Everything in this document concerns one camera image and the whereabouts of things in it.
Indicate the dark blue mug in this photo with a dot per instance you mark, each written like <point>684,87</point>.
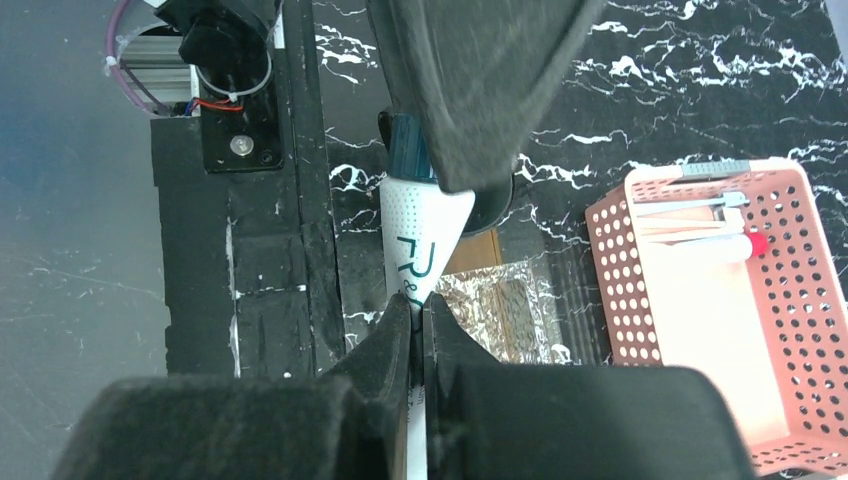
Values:
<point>489,208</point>

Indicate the red capped toothpaste tube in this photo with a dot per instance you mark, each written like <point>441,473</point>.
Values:
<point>730,248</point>

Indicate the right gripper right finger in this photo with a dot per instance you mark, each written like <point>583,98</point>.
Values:
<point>486,419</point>

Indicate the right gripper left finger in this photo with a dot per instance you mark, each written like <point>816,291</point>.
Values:
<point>348,423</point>

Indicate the black capped toothpaste tube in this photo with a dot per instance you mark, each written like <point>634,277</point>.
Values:
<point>421,226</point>

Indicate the aluminium frame rail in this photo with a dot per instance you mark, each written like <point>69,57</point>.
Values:
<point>151,66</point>

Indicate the pink plastic basket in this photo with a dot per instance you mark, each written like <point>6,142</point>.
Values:
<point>770,332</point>

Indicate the clear packaged toothbrushes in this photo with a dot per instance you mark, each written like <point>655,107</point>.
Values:
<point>510,311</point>

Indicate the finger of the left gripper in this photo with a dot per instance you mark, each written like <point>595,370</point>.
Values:
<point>478,75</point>

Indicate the silver toothbrush in basket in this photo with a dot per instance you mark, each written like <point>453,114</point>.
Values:
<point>727,199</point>

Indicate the brown wooden oval tray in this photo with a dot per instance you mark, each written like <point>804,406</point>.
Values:
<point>477,252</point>

